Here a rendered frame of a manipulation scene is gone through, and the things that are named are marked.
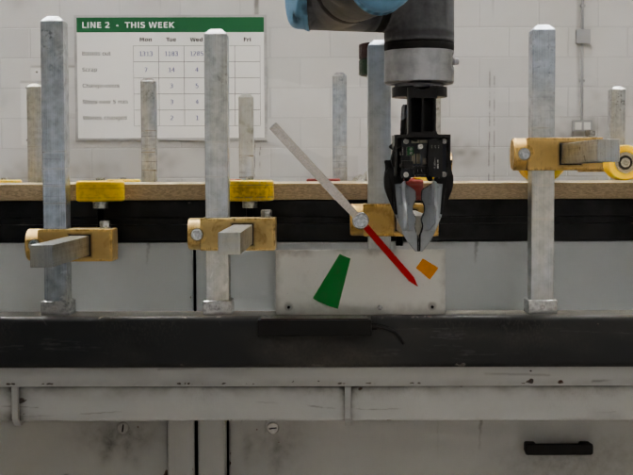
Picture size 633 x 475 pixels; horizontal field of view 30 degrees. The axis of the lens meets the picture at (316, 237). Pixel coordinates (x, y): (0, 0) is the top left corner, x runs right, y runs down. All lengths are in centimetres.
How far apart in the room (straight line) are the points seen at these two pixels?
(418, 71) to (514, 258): 64
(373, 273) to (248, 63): 722
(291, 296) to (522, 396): 40
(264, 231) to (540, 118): 46
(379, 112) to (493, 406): 49
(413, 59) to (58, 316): 70
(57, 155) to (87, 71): 725
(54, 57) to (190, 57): 716
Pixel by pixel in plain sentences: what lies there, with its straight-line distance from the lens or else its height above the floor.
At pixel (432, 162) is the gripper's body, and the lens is 149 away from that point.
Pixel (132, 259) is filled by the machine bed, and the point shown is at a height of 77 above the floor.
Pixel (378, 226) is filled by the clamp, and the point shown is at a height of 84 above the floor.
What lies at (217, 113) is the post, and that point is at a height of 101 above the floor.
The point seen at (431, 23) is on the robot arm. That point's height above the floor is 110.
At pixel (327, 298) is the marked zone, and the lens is 181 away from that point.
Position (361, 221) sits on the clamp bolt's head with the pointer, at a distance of 179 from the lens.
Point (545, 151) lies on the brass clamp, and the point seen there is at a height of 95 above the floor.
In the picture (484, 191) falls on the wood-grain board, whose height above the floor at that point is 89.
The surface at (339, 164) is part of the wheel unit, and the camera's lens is 290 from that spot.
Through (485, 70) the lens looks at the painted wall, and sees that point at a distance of 910.
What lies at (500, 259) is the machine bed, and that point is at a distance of 206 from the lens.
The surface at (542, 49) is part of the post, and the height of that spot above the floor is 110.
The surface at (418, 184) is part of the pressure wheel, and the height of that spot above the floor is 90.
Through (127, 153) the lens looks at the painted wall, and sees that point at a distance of 905.
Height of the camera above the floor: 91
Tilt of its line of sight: 3 degrees down
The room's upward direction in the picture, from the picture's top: straight up
